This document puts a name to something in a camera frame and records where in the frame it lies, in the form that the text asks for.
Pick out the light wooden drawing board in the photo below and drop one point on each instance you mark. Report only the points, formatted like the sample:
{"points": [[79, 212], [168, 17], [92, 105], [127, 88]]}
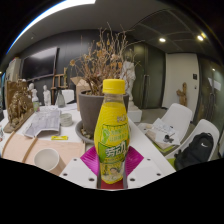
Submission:
{"points": [[11, 148], [71, 148]]}

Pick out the black wall screen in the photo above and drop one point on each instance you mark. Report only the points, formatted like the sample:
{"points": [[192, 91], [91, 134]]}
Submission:
{"points": [[40, 63]]}

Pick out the cardboard box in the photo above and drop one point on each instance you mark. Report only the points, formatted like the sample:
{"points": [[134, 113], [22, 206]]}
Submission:
{"points": [[81, 88]]}

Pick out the grey pot with dried plant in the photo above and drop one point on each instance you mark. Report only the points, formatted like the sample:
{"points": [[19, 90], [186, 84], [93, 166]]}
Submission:
{"points": [[87, 110]]}

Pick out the clear spray bottle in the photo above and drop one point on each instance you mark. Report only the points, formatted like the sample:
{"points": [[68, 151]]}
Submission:
{"points": [[60, 100]]}

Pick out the long ceiling strip light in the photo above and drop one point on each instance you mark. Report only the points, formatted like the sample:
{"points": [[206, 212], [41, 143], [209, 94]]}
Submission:
{"points": [[50, 10]]}

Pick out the white box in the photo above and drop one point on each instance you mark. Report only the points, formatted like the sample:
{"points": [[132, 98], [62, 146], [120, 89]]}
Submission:
{"points": [[135, 115]]}

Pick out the wooden easel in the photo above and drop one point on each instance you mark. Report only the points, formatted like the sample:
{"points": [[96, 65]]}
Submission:
{"points": [[60, 81]]}

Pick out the golden relief sculpture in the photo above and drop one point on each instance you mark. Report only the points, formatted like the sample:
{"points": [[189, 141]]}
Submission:
{"points": [[18, 103]]}

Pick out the flat round red coaster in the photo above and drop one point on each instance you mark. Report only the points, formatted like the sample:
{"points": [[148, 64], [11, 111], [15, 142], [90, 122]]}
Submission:
{"points": [[111, 186]]}

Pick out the yellow drink bottle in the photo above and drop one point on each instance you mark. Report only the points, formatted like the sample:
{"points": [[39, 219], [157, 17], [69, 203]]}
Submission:
{"points": [[111, 133]]}

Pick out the open magazine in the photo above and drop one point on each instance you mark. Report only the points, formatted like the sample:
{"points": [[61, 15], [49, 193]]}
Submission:
{"points": [[43, 121]]}

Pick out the white display board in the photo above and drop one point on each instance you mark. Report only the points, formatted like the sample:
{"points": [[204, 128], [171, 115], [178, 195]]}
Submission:
{"points": [[12, 70]]}

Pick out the black backpack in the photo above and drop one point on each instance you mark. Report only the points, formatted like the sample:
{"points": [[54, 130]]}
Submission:
{"points": [[195, 151]]}

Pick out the wooden figure statue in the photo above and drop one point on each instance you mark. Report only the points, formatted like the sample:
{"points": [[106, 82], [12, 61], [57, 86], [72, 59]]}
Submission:
{"points": [[182, 95]]}

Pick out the tall white statue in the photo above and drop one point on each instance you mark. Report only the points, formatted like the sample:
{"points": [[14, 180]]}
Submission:
{"points": [[128, 76]]}

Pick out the yellow marker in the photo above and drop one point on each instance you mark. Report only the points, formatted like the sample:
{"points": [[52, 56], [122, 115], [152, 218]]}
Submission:
{"points": [[59, 137]]}

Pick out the white plastic chair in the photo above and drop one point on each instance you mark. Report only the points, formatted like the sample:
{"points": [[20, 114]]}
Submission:
{"points": [[203, 126], [69, 96], [180, 115]]}

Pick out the stack of papers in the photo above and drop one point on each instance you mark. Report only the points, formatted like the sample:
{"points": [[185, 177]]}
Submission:
{"points": [[160, 128]]}

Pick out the grey plant saucer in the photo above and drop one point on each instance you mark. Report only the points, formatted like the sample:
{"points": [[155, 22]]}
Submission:
{"points": [[80, 131]]}

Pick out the round ceiling spotlight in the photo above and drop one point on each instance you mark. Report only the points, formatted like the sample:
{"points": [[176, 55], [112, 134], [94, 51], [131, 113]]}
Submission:
{"points": [[200, 37], [162, 39]]}

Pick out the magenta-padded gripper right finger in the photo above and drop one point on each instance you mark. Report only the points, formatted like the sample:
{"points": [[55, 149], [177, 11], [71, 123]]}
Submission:
{"points": [[150, 170]]}

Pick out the small white dish stack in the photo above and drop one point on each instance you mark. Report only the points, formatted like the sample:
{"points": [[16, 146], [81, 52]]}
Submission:
{"points": [[66, 120]]}

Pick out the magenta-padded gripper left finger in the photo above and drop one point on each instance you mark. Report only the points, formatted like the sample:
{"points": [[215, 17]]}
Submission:
{"points": [[75, 171]]}

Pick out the white plaster bust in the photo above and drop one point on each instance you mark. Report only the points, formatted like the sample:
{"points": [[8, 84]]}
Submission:
{"points": [[33, 91], [47, 95]]}

